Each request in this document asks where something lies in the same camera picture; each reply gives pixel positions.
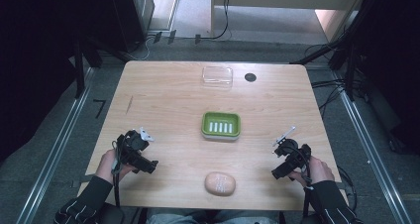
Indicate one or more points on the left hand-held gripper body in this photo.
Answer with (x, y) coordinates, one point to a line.
(132, 144)

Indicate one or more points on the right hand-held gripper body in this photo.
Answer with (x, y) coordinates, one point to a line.
(292, 151)

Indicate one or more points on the peach soap bar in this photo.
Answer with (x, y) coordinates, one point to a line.
(220, 183)

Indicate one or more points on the green soap dish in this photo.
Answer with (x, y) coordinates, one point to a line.
(221, 126)

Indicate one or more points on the clear plastic container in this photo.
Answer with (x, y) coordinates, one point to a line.
(217, 76)

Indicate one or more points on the person's left hand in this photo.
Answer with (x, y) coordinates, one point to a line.
(106, 166)

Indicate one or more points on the person's right hand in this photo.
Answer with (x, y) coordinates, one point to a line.
(319, 171)

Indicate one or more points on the black round table grommet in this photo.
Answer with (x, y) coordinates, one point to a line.
(250, 77)

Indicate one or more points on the black metal stand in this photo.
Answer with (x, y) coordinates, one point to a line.
(79, 68)
(350, 68)

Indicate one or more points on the black cabinet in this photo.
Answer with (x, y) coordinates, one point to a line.
(130, 14)

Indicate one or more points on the aluminium floor rail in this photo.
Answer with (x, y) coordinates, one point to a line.
(369, 148)
(54, 148)

